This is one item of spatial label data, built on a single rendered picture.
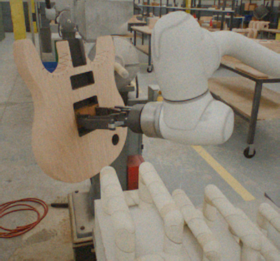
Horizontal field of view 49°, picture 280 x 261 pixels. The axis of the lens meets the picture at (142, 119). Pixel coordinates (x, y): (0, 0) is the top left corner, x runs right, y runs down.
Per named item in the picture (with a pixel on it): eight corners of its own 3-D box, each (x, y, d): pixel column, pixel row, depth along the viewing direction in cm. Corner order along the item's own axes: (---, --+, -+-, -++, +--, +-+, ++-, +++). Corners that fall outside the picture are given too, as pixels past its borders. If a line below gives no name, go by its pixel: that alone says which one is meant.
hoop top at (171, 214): (136, 172, 67) (137, 159, 66) (150, 171, 68) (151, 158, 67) (167, 236, 49) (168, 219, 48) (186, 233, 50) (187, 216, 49)
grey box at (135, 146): (121, 146, 198) (120, 60, 178) (137, 144, 201) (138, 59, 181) (126, 156, 184) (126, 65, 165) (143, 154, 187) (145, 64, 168)
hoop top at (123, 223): (99, 177, 65) (98, 164, 64) (114, 175, 66) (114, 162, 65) (116, 245, 47) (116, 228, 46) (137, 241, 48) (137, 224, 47)
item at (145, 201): (136, 203, 70) (137, 166, 67) (150, 201, 71) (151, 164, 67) (140, 211, 67) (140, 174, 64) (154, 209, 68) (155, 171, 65)
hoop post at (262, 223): (250, 235, 84) (255, 206, 80) (260, 233, 84) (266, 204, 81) (257, 243, 81) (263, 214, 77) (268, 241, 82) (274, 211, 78)
